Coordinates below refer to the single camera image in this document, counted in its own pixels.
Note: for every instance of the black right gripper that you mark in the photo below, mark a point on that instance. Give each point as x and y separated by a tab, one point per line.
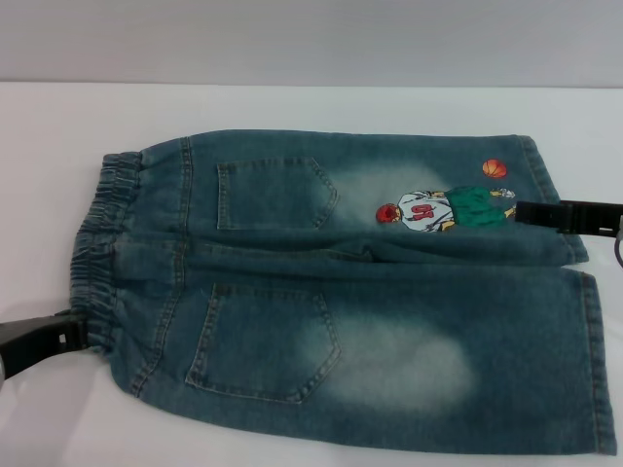
614	216

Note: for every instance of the blue denim shorts with embroidery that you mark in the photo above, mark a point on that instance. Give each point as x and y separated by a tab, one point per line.
389	301

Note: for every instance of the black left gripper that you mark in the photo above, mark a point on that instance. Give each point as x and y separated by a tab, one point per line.
29	343

